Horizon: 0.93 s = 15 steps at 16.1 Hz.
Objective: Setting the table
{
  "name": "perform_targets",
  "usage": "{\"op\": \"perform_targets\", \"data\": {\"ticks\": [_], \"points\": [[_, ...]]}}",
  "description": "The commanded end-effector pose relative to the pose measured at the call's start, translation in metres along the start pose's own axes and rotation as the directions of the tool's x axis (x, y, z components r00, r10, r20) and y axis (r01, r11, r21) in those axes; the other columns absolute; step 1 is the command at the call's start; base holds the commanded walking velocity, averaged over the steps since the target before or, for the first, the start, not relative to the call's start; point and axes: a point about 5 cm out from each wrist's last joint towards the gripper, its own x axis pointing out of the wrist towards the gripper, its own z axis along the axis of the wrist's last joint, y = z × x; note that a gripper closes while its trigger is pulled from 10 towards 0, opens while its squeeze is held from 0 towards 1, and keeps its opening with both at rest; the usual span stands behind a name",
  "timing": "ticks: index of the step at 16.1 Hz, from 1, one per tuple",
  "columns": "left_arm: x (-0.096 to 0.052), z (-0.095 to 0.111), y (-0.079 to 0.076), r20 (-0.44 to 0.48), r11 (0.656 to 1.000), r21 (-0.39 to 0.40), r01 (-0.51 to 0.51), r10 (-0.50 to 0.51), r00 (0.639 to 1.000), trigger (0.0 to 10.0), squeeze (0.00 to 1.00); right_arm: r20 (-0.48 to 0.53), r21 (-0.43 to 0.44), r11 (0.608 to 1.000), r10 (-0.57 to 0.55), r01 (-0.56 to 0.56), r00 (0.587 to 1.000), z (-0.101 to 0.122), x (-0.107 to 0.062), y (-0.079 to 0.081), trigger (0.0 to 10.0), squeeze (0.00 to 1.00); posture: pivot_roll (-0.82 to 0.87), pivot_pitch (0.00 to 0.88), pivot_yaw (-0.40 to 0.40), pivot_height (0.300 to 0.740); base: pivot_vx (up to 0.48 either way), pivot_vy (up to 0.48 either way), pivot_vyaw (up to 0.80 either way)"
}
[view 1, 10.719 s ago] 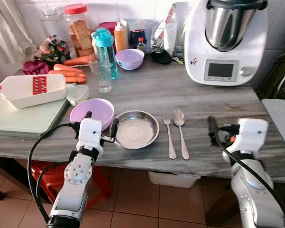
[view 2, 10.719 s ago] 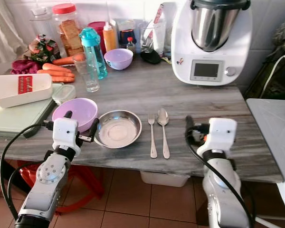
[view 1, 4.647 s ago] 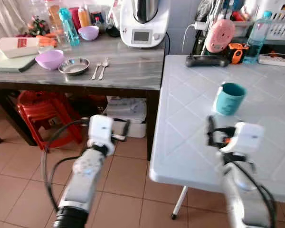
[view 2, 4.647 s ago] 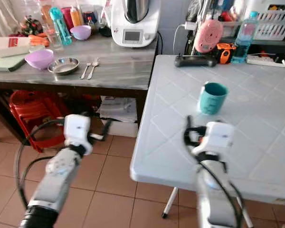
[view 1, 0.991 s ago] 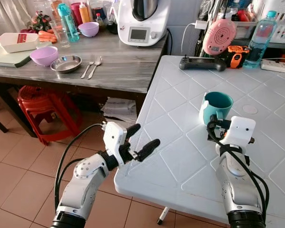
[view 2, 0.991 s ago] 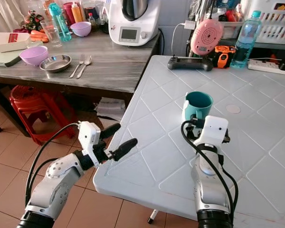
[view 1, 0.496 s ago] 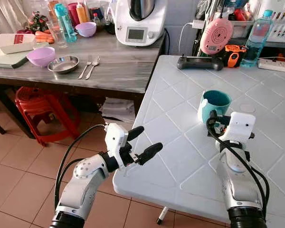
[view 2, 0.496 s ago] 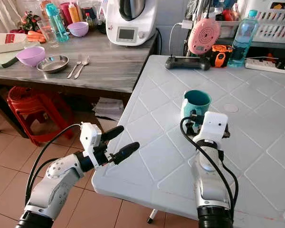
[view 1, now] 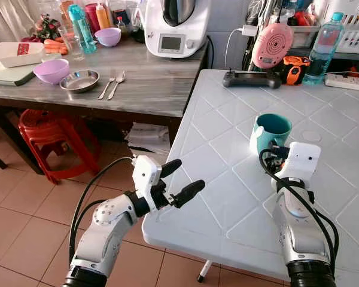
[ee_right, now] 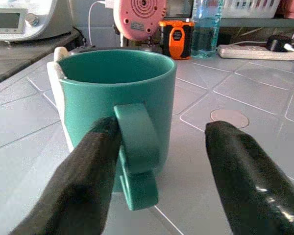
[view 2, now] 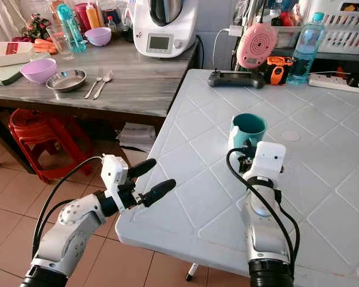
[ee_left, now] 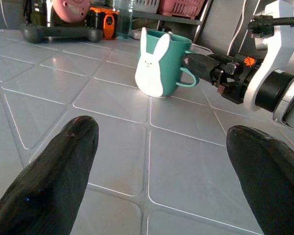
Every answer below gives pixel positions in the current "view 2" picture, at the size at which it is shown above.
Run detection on white plastic basket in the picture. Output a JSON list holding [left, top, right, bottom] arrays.
[[299, 0, 359, 55]]

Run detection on orange black tape measure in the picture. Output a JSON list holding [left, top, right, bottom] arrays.
[[266, 56, 294, 86]]

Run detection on teal drinking bottle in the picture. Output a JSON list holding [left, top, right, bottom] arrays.
[[56, 3, 86, 53]]

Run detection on steel bowl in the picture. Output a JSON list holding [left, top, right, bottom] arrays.
[[46, 69, 87, 93]]

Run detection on green cutting board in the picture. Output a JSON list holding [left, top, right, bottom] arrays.
[[0, 54, 46, 86]]

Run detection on clear drinking glass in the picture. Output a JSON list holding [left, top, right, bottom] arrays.
[[48, 27, 76, 61]]

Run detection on white charger plug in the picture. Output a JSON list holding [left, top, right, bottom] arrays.
[[227, 25, 244, 38]]

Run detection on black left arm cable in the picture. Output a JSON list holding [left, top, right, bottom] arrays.
[[31, 156, 104, 259]]

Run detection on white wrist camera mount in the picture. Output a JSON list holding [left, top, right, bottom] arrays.
[[251, 141, 287, 181], [101, 154, 132, 201]]

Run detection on white paper stack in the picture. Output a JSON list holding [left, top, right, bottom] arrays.
[[117, 122, 157, 154]]

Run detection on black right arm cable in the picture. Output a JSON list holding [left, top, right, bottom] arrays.
[[225, 147, 301, 267]]

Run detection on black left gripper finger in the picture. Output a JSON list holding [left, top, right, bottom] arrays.
[[142, 178, 177, 208], [129, 158, 157, 179]]

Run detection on large purple bowl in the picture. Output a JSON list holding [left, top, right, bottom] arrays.
[[20, 57, 58, 84]]

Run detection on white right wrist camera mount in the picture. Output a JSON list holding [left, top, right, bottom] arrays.
[[251, 141, 287, 181]]

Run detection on small purple bowl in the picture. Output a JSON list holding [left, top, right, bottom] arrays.
[[85, 27, 112, 48]]

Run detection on clear water bottle blue cap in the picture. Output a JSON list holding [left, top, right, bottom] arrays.
[[285, 11, 327, 86]]

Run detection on teal mug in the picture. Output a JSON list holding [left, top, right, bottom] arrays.
[[228, 112, 268, 155]]

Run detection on white kitchen machine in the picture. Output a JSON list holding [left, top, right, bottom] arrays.
[[132, 0, 200, 59]]

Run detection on red container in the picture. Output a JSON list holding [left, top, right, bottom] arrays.
[[74, 3, 89, 30]]

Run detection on white table leg black foot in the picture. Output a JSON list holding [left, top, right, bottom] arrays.
[[184, 262, 200, 282]]

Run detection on orange carrots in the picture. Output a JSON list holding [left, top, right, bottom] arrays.
[[32, 38, 59, 55]]

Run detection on steel fork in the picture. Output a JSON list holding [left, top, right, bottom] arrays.
[[83, 68, 105, 100]]

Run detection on white power strip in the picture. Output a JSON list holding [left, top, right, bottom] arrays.
[[308, 72, 359, 94]]

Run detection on steel spoon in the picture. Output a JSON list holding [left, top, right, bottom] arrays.
[[91, 69, 114, 100]]

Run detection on black game controller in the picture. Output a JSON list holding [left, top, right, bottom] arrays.
[[207, 69, 266, 90]]

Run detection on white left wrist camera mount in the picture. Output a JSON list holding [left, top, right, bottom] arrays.
[[101, 154, 132, 201]]

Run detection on flower bunch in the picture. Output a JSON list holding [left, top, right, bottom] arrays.
[[26, 14, 52, 40]]

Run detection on red plastic stool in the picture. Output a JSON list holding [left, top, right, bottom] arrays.
[[8, 108, 94, 184]]

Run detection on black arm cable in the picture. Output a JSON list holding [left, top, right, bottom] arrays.
[[225, 147, 301, 267], [31, 156, 104, 259]]

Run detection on white tray with red grater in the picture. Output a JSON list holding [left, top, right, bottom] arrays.
[[0, 42, 35, 68]]

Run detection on orange sauce bottle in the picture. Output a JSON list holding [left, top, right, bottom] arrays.
[[85, 2, 103, 30]]

